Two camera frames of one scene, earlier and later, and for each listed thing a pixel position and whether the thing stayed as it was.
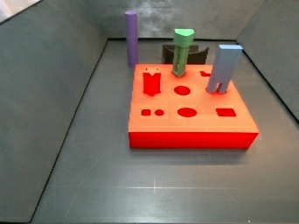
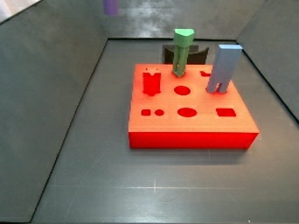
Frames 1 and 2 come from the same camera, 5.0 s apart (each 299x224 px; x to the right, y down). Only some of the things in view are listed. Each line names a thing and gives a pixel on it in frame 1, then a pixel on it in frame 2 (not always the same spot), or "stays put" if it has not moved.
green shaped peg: x=183 y=40 stays put
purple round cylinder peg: x=131 y=17 → x=111 y=7
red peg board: x=175 y=115 stays put
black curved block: x=196 y=56 stays put
